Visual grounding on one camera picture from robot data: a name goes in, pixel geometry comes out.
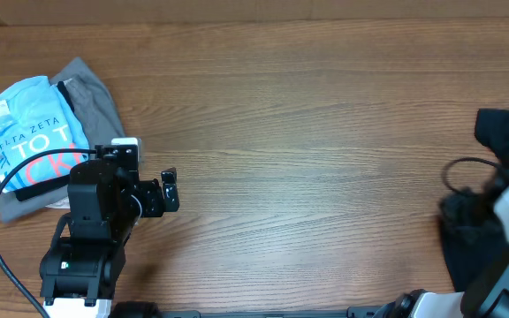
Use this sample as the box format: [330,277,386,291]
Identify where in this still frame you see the light blue printed t-shirt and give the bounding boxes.
[0,76,89,181]

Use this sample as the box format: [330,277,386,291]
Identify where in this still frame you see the grey folded garment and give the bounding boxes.
[0,57,125,222]

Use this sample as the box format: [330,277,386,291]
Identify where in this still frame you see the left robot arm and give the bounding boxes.
[40,145,179,317]

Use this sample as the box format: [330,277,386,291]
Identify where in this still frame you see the black t-shirt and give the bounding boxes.
[439,109,509,292]

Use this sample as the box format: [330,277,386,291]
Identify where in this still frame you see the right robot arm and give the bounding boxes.
[376,157,509,318]

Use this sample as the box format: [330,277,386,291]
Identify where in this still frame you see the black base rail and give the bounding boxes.
[112,301,397,318]

